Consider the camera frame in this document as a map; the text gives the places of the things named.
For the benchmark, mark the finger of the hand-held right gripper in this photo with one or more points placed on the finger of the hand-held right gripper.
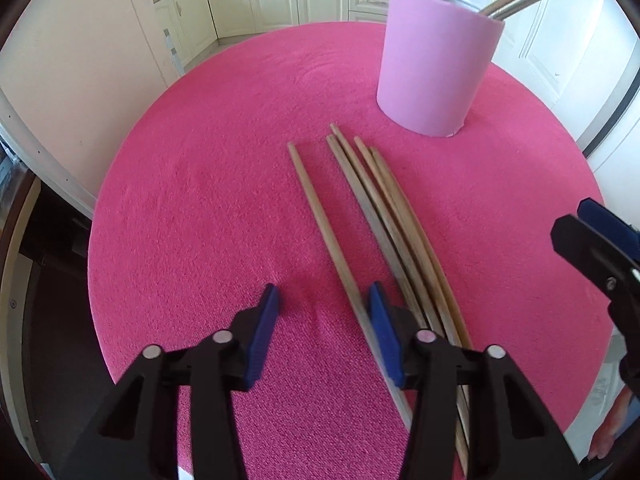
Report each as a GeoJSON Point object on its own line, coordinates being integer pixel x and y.
{"type": "Point", "coordinates": [590, 250]}
{"type": "Point", "coordinates": [607, 217]}

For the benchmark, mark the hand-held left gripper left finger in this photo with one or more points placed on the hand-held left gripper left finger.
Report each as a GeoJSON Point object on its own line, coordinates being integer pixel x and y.
{"type": "Point", "coordinates": [260, 340]}

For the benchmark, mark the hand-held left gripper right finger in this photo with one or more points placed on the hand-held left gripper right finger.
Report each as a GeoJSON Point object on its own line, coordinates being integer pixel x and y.
{"type": "Point", "coordinates": [385, 340]}

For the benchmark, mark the pink cylindrical cup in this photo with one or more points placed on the pink cylindrical cup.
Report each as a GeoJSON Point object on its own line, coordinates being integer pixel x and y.
{"type": "Point", "coordinates": [430, 65]}

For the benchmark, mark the person's right hand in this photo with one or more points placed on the person's right hand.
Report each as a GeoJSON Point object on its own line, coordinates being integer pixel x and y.
{"type": "Point", "coordinates": [610, 425]}

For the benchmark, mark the round pink table mat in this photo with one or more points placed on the round pink table mat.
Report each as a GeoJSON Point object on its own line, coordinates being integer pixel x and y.
{"type": "Point", "coordinates": [215, 200]}

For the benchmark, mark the white panel door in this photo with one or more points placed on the white panel door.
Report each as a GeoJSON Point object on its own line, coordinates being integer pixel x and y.
{"type": "Point", "coordinates": [565, 60]}

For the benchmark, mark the dark wooden sideboard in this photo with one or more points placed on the dark wooden sideboard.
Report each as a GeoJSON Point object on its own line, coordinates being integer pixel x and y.
{"type": "Point", "coordinates": [30, 270]}

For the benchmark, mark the white door frame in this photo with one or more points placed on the white door frame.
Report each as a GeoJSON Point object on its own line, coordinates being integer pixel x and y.
{"type": "Point", "coordinates": [75, 85]}

